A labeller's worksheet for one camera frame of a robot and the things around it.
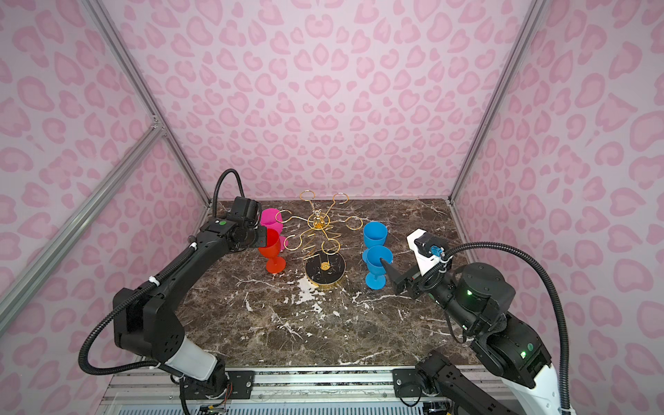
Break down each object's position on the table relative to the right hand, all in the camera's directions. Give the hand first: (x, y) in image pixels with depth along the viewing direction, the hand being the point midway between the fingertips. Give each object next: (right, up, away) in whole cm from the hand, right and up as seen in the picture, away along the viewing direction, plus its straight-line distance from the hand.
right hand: (398, 249), depth 56 cm
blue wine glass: (-1, +1, +34) cm, 34 cm away
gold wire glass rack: (-18, -10, +40) cm, 45 cm away
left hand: (-39, +1, +31) cm, 50 cm away
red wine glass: (-37, -10, +41) cm, 56 cm away
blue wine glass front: (0, -6, +30) cm, 31 cm away
